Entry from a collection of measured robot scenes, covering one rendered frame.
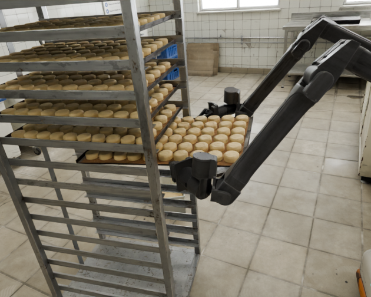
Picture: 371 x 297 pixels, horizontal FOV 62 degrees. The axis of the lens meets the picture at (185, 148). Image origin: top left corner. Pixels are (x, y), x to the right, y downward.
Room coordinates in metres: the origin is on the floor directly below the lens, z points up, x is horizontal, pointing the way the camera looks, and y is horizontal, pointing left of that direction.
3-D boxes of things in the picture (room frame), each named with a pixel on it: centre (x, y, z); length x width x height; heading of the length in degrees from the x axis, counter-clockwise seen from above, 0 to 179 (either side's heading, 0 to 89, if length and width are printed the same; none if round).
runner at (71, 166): (0.99, 0.40, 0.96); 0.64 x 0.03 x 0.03; 73
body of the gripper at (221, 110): (1.30, -0.16, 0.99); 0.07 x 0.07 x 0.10; 28
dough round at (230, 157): (0.86, -0.14, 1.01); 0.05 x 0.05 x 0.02
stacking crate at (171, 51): (5.69, 0.22, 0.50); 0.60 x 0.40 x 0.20; 154
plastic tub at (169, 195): (1.97, 0.15, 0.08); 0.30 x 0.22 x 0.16; 2
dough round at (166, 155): (0.93, 0.07, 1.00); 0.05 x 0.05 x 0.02
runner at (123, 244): (0.99, 0.40, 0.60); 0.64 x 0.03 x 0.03; 73
